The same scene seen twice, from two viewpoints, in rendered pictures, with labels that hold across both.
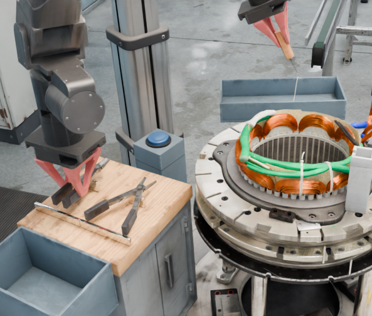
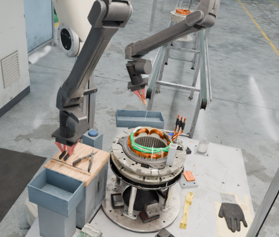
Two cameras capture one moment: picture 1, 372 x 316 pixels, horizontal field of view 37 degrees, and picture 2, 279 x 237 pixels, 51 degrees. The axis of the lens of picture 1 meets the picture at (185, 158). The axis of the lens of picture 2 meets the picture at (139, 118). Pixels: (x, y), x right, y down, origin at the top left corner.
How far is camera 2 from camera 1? 0.41 m
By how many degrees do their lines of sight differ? 14
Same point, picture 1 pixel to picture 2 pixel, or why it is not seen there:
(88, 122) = (83, 131)
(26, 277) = (44, 187)
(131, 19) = not seen: hidden behind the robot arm
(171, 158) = (98, 141)
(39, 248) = (52, 176)
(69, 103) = (78, 125)
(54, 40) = (72, 101)
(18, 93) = not seen: outside the picture
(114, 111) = (45, 108)
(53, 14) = (75, 94)
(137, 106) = not seen: hidden behind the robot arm
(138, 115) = not seen: hidden behind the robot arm
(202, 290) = (107, 193)
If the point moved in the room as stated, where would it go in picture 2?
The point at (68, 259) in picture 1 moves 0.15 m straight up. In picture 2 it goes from (65, 180) to (64, 149)
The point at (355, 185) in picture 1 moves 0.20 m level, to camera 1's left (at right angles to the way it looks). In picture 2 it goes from (170, 156) to (119, 158)
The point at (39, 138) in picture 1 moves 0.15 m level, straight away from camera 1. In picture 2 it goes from (57, 134) to (46, 114)
